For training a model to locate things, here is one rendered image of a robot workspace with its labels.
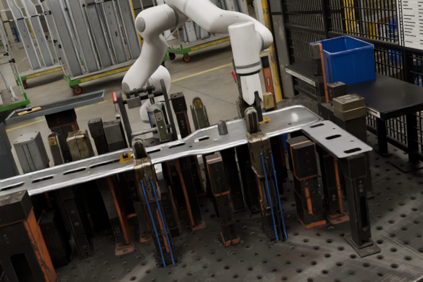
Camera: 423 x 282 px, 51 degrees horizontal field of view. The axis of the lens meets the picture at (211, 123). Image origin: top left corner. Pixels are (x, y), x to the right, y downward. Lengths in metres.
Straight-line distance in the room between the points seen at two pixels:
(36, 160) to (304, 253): 0.95
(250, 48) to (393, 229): 0.70
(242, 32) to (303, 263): 0.72
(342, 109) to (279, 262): 0.51
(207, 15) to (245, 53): 0.20
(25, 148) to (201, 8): 0.77
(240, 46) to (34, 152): 0.80
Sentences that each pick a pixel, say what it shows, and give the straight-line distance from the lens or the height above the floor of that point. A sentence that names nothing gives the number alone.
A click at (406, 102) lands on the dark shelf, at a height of 1.03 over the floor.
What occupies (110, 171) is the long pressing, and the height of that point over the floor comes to 1.00.
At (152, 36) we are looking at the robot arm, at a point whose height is 1.34.
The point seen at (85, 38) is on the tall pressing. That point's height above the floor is 0.92.
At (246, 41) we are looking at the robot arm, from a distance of 1.44.
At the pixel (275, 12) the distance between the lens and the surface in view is 4.54.
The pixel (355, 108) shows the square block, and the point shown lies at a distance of 1.47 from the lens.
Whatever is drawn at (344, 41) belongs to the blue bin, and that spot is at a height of 1.14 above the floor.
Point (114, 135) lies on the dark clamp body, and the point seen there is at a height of 1.04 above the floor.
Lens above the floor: 1.51
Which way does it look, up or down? 18 degrees down
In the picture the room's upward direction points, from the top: 12 degrees counter-clockwise
